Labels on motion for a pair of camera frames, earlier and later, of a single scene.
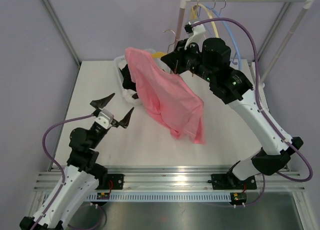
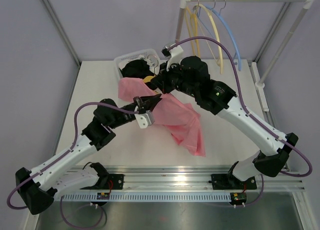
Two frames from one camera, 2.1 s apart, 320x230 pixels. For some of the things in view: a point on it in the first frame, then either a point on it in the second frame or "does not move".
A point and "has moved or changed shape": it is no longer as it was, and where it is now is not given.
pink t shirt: x=166 y=96 has moved or changed shape
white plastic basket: x=132 y=99 → x=119 y=60
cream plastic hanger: x=211 y=17 does not move
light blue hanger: x=233 y=42 does not move
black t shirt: x=127 y=82 → x=138 y=68
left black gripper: x=102 y=103 → x=150 y=102
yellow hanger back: x=158 y=55 → x=148 y=79
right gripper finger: x=174 y=60 → x=158 y=82
